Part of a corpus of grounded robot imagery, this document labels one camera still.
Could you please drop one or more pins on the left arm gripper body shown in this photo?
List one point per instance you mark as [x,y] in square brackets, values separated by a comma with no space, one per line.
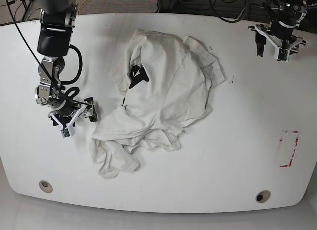
[279,35]

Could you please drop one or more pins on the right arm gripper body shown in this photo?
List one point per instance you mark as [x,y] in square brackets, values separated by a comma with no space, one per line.
[70,111]

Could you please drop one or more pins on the white T-shirt black print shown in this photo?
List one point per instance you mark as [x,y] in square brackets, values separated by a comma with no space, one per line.
[165,82]

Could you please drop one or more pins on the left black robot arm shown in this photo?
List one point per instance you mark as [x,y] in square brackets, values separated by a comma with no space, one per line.
[290,12]

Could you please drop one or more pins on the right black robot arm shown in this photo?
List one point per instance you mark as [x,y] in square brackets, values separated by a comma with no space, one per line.
[57,22]

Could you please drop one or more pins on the red tape rectangle marking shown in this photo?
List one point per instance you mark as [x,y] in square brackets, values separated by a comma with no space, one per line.
[286,148]

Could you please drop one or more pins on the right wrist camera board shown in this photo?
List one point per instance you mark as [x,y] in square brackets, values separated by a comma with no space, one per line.
[68,132]

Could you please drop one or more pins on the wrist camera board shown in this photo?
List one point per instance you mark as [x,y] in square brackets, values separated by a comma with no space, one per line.
[68,132]
[283,54]

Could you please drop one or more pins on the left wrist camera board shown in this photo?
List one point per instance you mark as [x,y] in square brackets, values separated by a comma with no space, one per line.
[283,54]

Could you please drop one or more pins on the left table cable grommet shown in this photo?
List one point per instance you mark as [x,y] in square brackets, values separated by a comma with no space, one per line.
[45,186]

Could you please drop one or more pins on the table cable grommet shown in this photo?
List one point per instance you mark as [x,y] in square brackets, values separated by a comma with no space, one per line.
[263,196]
[45,186]

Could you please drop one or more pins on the right table cable grommet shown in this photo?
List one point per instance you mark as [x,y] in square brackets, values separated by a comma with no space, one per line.
[263,196]

